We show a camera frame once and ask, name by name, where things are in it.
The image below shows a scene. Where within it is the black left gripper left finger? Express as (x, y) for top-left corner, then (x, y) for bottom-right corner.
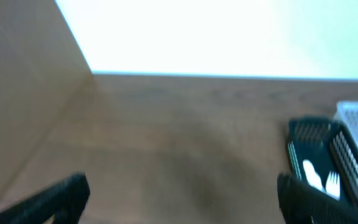
(0, 172), (90, 223)

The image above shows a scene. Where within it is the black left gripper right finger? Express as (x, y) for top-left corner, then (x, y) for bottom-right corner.
(277, 173), (358, 224)

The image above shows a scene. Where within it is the white plastic spoon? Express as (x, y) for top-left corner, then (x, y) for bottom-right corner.
(303, 159), (324, 192)

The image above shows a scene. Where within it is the white plastic fork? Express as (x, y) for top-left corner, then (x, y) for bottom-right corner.
(325, 171), (341, 200)

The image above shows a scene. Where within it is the dark green plastic basket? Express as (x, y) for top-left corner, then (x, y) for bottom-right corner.
(287, 116), (358, 210)

